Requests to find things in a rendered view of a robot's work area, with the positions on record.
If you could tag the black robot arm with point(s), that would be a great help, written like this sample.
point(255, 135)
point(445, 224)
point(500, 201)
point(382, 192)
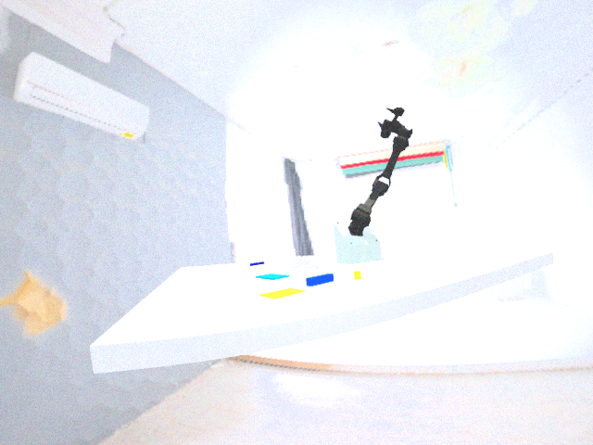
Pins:
point(360, 216)

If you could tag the yellow flat plate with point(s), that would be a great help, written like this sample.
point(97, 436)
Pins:
point(282, 293)

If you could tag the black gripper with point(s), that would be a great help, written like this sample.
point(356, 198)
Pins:
point(398, 112)

